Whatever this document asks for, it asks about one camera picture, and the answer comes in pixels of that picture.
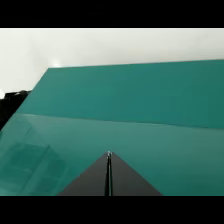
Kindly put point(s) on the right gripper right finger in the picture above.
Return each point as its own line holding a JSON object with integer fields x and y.
{"x": 130, "y": 182}

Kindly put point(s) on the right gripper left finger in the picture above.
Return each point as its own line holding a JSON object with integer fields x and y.
{"x": 91, "y": 181}

